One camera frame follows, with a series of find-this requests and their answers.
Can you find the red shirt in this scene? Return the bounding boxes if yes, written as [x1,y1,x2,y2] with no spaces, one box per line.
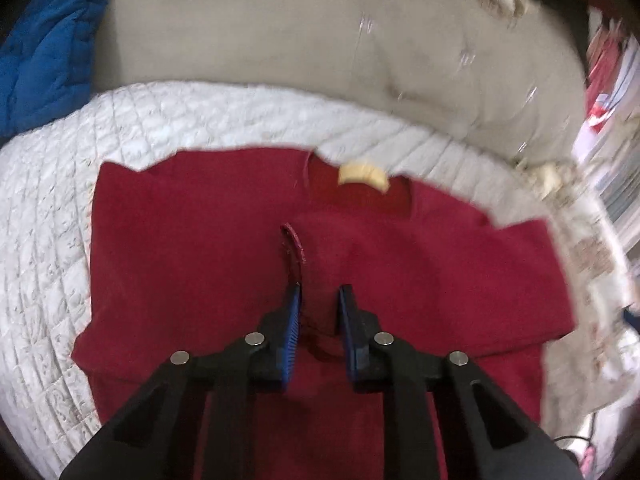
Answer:
[70,146,576,480]

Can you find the black cable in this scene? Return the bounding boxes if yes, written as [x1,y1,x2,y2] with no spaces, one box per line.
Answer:
[552,434,596,461]

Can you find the blue quilted blanket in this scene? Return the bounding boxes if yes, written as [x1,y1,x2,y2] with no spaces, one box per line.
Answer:
[0,0,118,138]

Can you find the beige tufted headboard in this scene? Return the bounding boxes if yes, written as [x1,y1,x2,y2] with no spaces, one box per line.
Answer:
[92,0,588,163]

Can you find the floral bed sheet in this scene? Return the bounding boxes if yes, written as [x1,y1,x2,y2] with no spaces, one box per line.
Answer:
[515,160,640,461]

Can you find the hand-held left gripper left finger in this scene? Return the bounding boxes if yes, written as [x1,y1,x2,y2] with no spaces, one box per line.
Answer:
[59,282,303,480]

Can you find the white quilted bedspread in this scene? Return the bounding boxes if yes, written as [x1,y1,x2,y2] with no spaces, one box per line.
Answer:
[0,80,566,480]

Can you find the pink hanging clothes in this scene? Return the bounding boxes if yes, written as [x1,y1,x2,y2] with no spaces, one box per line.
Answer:
[582,10,636,131]

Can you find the white striped cloth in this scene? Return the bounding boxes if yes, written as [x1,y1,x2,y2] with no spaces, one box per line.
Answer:
[575,35,640,241]

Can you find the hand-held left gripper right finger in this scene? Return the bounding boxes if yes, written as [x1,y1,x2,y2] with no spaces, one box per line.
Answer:
[337,284,586,480]

